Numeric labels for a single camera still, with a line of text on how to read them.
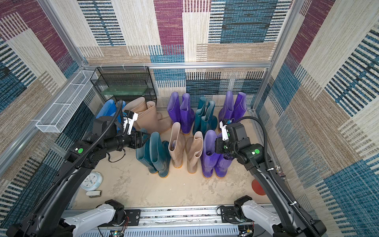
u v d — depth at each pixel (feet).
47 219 1.20
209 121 2.59
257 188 2.66
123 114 1.80
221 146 2.05
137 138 1.87
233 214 2.41
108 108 2.79
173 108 2.78
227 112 2.80
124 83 3.53
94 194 2.55
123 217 2.26
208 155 2.14
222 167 2.37
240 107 2.79
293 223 1.22
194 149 2.68
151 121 2.94
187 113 2.80
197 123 2.86
